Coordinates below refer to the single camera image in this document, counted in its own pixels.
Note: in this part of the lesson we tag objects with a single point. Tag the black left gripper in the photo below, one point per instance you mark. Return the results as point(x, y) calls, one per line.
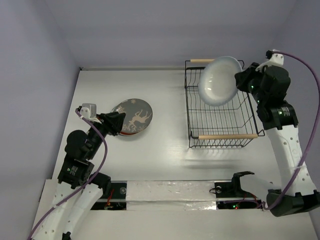
point(113, 121)

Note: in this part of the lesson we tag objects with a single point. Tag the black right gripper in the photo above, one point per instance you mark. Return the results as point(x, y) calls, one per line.
point(244, 79)

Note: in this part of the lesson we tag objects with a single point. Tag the red and teal plate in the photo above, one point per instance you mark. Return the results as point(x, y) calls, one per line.
point(129, 132)

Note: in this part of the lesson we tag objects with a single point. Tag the dark green marbled plate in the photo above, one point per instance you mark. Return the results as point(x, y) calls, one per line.
point(138, 113)

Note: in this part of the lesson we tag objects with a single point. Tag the pale blue-grey plate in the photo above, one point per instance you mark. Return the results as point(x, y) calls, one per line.
point(217, 83)

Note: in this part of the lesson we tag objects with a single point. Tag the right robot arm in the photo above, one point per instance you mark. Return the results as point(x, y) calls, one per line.
point(297, 192)

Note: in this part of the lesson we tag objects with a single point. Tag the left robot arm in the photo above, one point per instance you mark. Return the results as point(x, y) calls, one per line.
point(78, 185)

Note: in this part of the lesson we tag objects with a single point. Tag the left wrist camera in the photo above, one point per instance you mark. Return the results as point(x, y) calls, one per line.
point(87, 111)

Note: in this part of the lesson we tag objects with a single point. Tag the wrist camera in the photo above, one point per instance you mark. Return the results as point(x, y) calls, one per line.
point(87, 111)
point(274, 58)

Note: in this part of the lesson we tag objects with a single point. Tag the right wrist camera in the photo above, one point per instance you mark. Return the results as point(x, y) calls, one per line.
point(274, 58)

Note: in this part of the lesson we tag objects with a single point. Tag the black wire dish rack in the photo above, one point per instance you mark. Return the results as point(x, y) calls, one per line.
point(232, 125)

